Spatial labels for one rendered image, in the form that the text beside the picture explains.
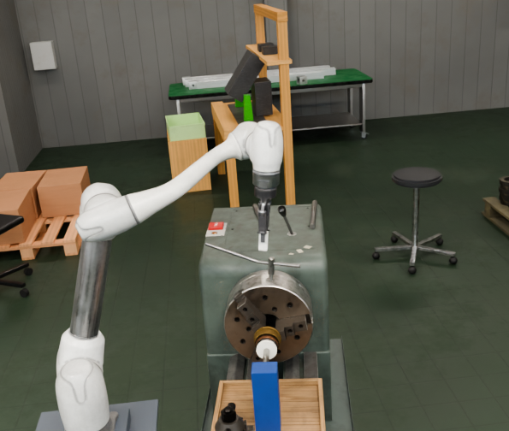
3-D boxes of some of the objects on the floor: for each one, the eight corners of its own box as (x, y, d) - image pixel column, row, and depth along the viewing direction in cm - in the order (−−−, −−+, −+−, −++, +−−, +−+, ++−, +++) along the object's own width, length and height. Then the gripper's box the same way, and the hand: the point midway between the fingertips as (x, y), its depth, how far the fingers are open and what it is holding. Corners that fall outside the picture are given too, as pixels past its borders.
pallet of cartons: (8, 215, 669) (-1, 173, 653) (96, 205, 679) (89, 163, 662) (-23, 266, 553) (-35, 217, 536) (82, 254, 562) (73, 205, 545)
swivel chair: (42, 267, 542) (15, 140, 502) (26, 308, 477) (-5, 166, 437) (-45, 277, 534) (-78, 150, 494) (-72, 320, 470) (-113, 177, 429)
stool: (438, 237, 545) (440, 158, 519) (463, 272, 484) (468, 185, 458) (364, 242, 545) (363, 164, 519) (380, 277, 484) (381, 191, 459)
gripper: (257, 178, 220) (255, 241, 229) (251, 190, 208) (248, 256, 217) (279, 180, 219) (276, 243, 228) (274, 192, 207) (270, 259, 216)
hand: (263, 240), depth 221 cm, fingers closed
